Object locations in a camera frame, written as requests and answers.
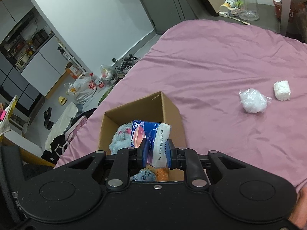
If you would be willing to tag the white plastic shopping bag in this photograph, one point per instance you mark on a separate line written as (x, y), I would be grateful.
(82, 89)

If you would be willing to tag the floor water bottle red label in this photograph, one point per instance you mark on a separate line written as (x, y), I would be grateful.
(99, 83)

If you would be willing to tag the person's left hand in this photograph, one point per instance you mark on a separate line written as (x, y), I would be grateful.
(299, 214)

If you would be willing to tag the pink bed sheet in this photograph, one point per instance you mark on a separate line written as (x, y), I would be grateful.
(201, 66)

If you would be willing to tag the white kitchen cabinet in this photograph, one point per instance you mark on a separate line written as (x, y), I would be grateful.
(32, 48)

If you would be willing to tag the white stuffing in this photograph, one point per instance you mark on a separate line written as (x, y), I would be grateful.
(254, 101)

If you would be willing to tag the clear bag of trash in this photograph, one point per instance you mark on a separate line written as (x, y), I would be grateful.
(109, 75)

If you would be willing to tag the brown cardboard box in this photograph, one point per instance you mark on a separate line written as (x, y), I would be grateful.
(153, 108)

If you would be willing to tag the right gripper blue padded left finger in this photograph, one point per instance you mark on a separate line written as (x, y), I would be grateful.
(123, 162)

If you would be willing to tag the orange cardboard box on floor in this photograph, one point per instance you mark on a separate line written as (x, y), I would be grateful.
(73, 70)

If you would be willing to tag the grey door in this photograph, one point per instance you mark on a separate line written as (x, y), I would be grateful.
(164, 14)

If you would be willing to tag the pink cartoon cushion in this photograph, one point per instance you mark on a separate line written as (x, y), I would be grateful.
(73, 130)

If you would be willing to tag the grey sneakers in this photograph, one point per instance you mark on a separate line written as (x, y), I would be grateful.
(126, 64)

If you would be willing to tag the yellow slipper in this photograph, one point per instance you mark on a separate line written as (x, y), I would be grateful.
(62, 100)

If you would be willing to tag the grey fluffy plush toy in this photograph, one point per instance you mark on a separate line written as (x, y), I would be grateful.
(121, 139)

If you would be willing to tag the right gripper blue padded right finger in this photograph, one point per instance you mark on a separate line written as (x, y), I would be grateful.
(191, 163)

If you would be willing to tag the hamburger plush toy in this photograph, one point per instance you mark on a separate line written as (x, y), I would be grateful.
(162, 174)

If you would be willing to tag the black slippers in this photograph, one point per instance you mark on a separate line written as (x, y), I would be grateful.
(47, 122)

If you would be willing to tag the blue denim fabric pouch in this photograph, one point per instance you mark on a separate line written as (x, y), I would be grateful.
(144, 175)

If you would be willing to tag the blue tissue packet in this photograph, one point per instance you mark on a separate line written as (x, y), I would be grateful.
(152, 138)

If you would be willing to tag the white paper ball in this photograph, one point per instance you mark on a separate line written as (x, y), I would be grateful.
(282, 90)

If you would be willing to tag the clear large water jug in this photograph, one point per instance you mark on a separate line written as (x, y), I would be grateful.
(248, 10)

